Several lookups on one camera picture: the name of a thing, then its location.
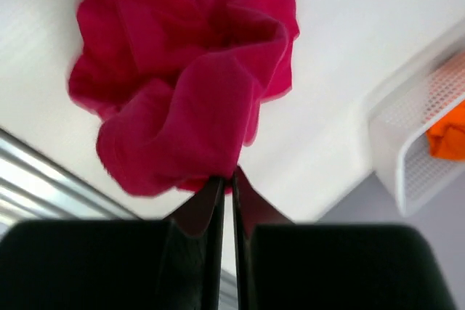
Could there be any orange t shirt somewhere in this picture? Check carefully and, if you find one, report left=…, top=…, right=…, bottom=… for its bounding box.
left=424, top=52, right=465, bottom=161

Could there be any white perforated plastic basket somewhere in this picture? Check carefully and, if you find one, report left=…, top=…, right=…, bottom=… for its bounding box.
left=368, top=22, right=464, bottom=216

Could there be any aluminium front rail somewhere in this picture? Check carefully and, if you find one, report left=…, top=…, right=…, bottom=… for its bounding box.
left=1, top=132, right=237, bottom=305

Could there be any magenta t shirt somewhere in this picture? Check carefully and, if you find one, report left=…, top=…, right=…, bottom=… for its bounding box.
left=68, top=0, right=299, bottom=197

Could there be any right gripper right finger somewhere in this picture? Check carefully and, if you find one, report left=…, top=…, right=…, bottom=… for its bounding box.
left=231, top=168, right=456, bottom=309

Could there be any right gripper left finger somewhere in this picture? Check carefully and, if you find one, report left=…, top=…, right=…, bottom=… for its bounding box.
left=1, top=178, right=224, bottom=309

